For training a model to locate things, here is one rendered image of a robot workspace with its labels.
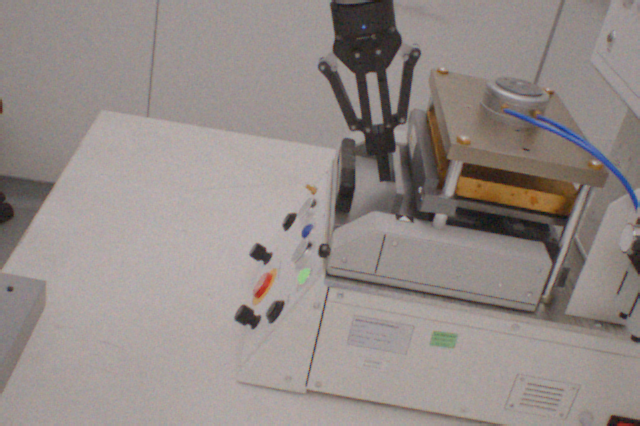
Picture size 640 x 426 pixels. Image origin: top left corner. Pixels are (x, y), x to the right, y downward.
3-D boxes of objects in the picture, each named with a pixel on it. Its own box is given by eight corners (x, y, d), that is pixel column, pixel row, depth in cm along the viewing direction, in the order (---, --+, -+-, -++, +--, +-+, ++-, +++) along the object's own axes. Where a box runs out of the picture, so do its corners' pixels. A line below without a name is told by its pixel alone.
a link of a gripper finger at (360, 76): (363, 49, 96) (351, 51, 97) (373, 136, 101) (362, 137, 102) (363, 40, 100) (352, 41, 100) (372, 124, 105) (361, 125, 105)
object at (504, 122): (578, 158, 118) (610, 74, 112) (645, 270, 91) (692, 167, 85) (415, 127, 117) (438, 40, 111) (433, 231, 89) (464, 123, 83)
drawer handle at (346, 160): (350, 163, 113) (356, 138, 112) (349, 213, 100) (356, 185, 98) (336, 161, 113) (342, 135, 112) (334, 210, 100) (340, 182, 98)
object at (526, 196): (537, 159, 115) (559, 96, 110) (574, 235, 95) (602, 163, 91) (418, 136, 114) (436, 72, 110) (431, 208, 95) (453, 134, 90)
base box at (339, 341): (581, 307, 134) (618, 218, 126) (657, 479, 101) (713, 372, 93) (263, 248, 132) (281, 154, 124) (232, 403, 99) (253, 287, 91)
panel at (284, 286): (262, 252, 130) (330, 168, 122) (238, 371, 103) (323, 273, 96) (252, 246, 129) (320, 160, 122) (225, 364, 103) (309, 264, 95)
